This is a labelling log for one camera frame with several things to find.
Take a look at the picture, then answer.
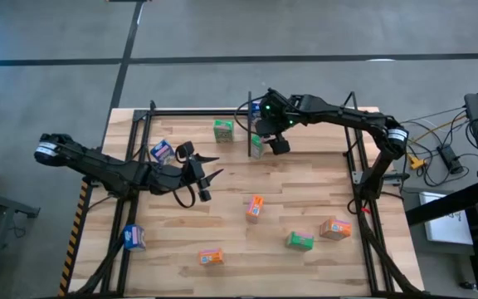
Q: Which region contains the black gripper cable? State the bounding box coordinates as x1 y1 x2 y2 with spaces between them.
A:
173 182 198 209
233 96 267 138

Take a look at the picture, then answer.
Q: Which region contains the black aluminium table frame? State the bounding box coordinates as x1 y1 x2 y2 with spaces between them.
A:
71 99 431 299

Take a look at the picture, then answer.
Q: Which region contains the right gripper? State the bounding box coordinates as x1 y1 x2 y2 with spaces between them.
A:
256 88 302 138

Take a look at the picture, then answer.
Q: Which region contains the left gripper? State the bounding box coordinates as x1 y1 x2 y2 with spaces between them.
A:
155 143 225 203

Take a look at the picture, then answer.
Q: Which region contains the black desk beam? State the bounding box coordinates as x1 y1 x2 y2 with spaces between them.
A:
404 164 478 228

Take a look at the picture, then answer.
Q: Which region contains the orange Mini Wheats cereal box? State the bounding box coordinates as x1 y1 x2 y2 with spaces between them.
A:
319 218 354 242
198 248 225 267
245 194 266 225

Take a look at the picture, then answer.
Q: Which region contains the black power adapter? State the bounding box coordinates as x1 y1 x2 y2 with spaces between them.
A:
437 144 465 175

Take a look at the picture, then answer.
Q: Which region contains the yellow cable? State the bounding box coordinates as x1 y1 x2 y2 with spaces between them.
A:
404 114 468 170

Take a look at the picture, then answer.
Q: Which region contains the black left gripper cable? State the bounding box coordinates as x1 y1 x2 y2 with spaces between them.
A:
173 182 198 209

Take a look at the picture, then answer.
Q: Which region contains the white board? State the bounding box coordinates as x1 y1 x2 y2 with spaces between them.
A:
417 191 475 246

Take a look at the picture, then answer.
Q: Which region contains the green Apple Jacks cereal box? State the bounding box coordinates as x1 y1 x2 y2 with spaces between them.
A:
285 231 315 252
250 133 266 161
212 119 235 145

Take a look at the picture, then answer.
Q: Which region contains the yellow black hazard tape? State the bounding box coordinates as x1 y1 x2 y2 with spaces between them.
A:
57 180 90 298

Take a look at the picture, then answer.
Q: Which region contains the black shelf divider post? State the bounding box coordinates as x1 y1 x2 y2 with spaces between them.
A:
246 91 253 158

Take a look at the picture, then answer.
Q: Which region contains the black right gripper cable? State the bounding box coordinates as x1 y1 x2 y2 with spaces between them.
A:
233 96 267 138

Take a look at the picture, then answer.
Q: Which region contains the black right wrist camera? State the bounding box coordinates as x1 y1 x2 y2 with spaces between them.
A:
268 136 292 156

